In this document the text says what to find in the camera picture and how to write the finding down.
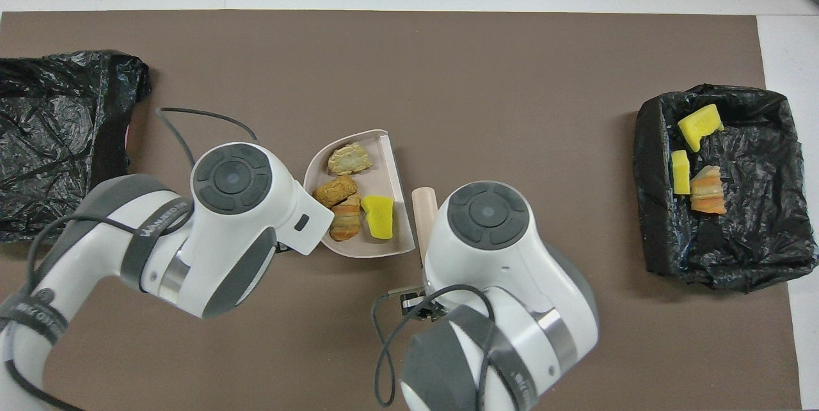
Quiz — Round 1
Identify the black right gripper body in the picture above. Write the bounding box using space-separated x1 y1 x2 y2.
400 287 449 323

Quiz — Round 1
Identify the pale striped croissant piece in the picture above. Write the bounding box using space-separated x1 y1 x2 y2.
329 196 363 243

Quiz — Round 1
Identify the brown bread roll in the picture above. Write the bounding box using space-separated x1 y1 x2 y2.
312 175 359 209

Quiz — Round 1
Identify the yellow sponge wedge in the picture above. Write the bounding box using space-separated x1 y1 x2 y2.
360 195 395 240

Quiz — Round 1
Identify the beige hand brush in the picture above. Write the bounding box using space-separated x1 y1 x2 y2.
411 186 440 269

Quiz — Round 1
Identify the pale bread lump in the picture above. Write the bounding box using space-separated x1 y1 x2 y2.
327 142 374 176

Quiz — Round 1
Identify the beige plastic dustpan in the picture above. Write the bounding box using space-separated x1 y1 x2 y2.
303 129 417 260

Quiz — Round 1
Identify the small yellow green sponge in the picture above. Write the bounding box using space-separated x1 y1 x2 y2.
670 149 692 196

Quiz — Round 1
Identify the golden croissant chunk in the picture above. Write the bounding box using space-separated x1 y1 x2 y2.
690 165 728 215

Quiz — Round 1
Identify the large yellow sponge piece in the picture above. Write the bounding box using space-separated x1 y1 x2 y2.
677 103 725 153

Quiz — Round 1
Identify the black bag lined bin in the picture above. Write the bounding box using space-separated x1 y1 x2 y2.
0 49 153 244
633 83 819 293

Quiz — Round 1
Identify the brown table mat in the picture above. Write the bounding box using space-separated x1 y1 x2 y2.
0 10 804 411

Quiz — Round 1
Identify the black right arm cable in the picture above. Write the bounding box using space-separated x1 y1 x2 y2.
371 284 497 408

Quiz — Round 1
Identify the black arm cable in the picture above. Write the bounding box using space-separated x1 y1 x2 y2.
0 107 258 411
371 284 497 408

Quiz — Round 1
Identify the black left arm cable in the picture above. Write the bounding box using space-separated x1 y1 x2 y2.
0 107 258 411

